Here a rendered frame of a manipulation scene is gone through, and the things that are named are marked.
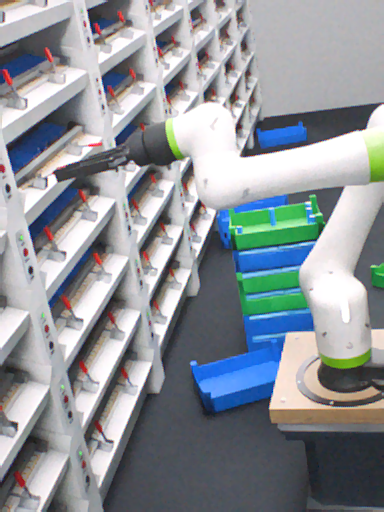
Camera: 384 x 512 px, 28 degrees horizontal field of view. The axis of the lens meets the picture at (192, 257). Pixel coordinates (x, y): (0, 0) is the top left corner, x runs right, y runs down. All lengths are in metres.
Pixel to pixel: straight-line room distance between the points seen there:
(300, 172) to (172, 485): 0.99
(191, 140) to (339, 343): 0.57
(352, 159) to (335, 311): 0.35
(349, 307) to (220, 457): 0.70
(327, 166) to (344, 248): 0.32
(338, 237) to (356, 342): 0.26
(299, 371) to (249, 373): 0.65
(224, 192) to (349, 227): 0.40
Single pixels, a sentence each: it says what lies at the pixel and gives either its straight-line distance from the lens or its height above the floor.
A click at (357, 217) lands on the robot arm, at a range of 1.90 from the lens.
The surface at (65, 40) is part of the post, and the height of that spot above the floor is 1.15.
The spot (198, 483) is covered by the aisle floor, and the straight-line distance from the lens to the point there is 2.21.
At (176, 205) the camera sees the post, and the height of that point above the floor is 0.40.
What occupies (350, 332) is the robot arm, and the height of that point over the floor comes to 0.48.
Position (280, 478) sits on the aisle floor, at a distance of 2.18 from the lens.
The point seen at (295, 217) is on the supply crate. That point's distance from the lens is 2.71.
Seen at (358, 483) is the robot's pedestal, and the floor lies 0.09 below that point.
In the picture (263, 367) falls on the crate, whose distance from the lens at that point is 2.63.
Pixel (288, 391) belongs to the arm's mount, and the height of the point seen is 0.32.
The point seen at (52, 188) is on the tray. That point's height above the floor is 0.87.
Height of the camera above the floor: 1.38
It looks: 23 degrees down
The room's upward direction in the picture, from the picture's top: 10 degrees counter-clockwise
